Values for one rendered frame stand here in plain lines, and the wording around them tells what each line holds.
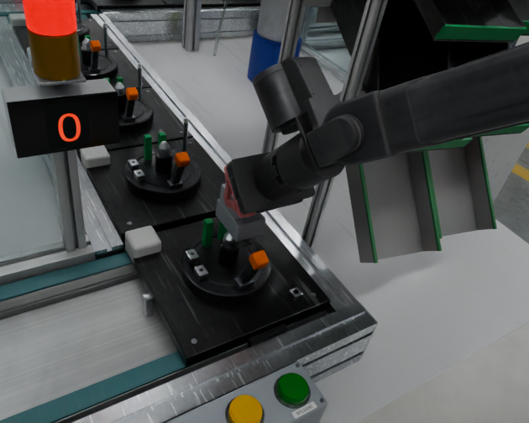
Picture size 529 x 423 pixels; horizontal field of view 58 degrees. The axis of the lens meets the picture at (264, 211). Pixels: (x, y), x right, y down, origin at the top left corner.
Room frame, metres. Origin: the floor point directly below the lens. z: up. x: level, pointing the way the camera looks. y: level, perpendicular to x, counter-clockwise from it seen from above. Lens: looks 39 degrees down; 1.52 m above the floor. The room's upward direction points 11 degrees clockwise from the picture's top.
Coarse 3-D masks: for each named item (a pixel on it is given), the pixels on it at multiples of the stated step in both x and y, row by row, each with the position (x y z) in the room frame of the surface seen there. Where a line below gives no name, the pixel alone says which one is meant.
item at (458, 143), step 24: (336, 0) 0.80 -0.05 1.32; (360, 0) 0.75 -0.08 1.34; (408, 0) 0.85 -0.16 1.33; (384, 24) 0.83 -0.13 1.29; (408, 24) 0.84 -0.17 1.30; (384, 48) 0.78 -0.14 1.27; (408, 48) 0.80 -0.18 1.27; (432, 48) 0.77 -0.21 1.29; (384, 72) 0.73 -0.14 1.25; (408, 72) 0.75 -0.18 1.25; (432, 72) 0.75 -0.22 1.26; (456, 144) 0.64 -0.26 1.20
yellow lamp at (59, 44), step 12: (36, 36) 0.47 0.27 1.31; (48, 36) 0.47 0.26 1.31; (60, 36) 0.48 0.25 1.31; (72, 36) 0.49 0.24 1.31; (36, 48) 0.47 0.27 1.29; (48, 48) 0.47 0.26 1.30; (60, 48) 0.48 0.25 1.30; (72, 48) 0.49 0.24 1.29; (36, 60) 0.47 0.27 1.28; (48, 60) 0.47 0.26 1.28; (60, 60) 0.48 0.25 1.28; (72, 60) 0.49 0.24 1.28; (36, 72) 0.48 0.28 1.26; (48, 72) 0.47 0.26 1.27; (60, 72) 0.48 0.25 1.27; (72, 72) 0.49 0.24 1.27
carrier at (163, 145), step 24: (144, 144) 0.74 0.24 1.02; (168, 144) 0.72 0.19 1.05; (192, 144) 0.86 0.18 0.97; (96, 168) 0.71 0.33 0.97; (120, 168) 0.73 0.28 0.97; (144, 168) 0.72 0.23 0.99; (168, 168) 0.71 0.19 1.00; (192, 168) 0.75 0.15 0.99; (216, 168) 0.79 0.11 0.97; (120, 192) 0.66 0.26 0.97; (144, 192) 0.65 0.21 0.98; (168, 192) 0.66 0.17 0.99; (192, 192) 0.69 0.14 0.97; (216, 192) 0.71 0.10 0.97; (120, 216) 0.60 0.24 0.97; (144, 216) 0.61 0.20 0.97; (168, 216) 0.62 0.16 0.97; (192, 216) 0.63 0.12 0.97; (216, 216) 0.66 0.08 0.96
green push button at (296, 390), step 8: (288, 376) 0.36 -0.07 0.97; (296, 376) 0.36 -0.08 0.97; (280, 384) 0.34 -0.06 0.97; (288, 384) 0.35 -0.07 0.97; (296, 384) 0.35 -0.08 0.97; (304, 384) 0.35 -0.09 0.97; (280, 392) 0.33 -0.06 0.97; (288, 392) 0.33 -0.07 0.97; (296, 392) 0.34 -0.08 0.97; (304, 392) 0.34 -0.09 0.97; (288, 400) 0.33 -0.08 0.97; (296, 400) 0.33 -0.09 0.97; (304, 400) 0.33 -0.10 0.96
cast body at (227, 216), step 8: (224, 184) 0.53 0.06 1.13; (232, 200) 0.50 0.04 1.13; (216, 208) 0.53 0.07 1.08; (224, 208) 0.51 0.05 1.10; (224, 216) 0.51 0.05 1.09; (232, 216) 0.50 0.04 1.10; (256, 216) 0.51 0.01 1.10; (224, 224) 0.51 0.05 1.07; (232, 224) 0.49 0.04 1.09; (240, 224) 0.49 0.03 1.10; (248, 224) 0.49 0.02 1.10; (256, 224) 0.50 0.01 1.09; (232, 232) 0.49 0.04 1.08; (240, 232) 0.48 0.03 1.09; (248, 232) 0.49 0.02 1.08; (256, 232) 0.50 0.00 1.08; (240, 240) 0.49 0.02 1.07
